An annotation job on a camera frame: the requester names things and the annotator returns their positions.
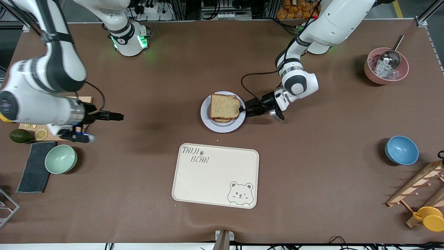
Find plain brown bread slice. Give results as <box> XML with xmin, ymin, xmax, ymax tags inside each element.
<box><xmin>210</xmin><ymin>93</ymin><xmax>241</xmax><ymax>120</ymax></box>

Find pale blue round plate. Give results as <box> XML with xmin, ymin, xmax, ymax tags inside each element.
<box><xmin>200</xmin><ymin>91</ymin><xmax>246</xmax><ymax>133</ymax></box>

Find wooden cutting board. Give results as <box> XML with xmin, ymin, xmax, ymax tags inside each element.
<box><xmin>19</xmin><ymin>96</ymin><xmax>94</xmax><ymax>142</ymax></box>

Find mint green bowl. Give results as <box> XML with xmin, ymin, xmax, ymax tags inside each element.
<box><xmin>44</xmin><ymin>144</ymin><xmax>78</xmax><ymax>174</ymax></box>

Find green avocado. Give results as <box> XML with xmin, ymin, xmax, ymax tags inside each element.
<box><xmin>9</xmin><ymin>129</ymin><xmax>34</xmax><ymax>143</ymax></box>

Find cream bear print tray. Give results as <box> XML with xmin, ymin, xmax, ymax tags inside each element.
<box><xmin>171</xmin><ymin>143</ymin><xmax>260</xmax><ymax>209</ymax></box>

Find dark grey cloth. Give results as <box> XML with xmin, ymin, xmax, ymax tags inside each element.
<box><xmin>16</xmin><ymin>141</ymin><xmax>57</xmax><ymax>193</ymax></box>

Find pink bowl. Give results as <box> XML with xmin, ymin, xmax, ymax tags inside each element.
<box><xmin>364</xmin><ymin>48</ymin><xmax>410</xmax><ymax>85</ymax></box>

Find white power strip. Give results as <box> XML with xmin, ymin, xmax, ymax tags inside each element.
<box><xmin>130</xmin><ymin>0</ymin><xmax>174</xmax><ymax>21</ymax></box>

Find clear ice cubes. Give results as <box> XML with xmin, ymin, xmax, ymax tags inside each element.
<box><xmin>368</xmin><ymin>56</ymin><xmax>399</xmax><ymax>80</ymax></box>

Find metal scoop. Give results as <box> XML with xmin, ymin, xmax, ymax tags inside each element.
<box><xmin>376</xmin><ymin>35</ymin><xmax>405</xmax><ymax>69</ymax></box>

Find blue bowl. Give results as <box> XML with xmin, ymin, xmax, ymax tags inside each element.
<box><xmin>384</xmin><ymin>135</ymin><xmax>419</xmax><ymax>166</ymax></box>

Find wooden cup rack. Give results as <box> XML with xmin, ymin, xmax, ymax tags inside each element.
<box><xmin>386</xmin><ymin>160</ymin><xmax>444</xmax><ymax>228</ymax></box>

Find yellow mug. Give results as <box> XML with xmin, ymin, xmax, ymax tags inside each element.
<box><xmin>412</xmin><ymin>206</ymin><xmax>444</xmax><ymax>232</ymax></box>

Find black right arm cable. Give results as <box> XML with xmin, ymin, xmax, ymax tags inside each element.
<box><xmin>75</xmin><ymin>81</ymin><xmax>106</xmax><ymax>115</ymax></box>

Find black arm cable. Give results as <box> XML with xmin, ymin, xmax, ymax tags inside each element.
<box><xmin>241</xmin><ymin>70</ymin><xmax>282</xmax><ymax>105</ymax></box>
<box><xmin>75</xmin><ymin>81</ymin><xmax>106</xmax><ymax>115</ymax></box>

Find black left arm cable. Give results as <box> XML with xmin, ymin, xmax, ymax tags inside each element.
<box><xmin>241</xmin><ymin>70</ymin><xmax>282</xmax><ymax>105</ymax></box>

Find metal wire rack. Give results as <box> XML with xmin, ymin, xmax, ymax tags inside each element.
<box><xmin>0</xmin><ymin>187</ymin><xmax>20</xmax><ymax>228</ymax></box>

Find metal table edge bracket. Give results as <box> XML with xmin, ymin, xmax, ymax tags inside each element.
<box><xmin>214</xmin><ymin>230</ymin><xmax>235</xmax><ymax>250</ymax></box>

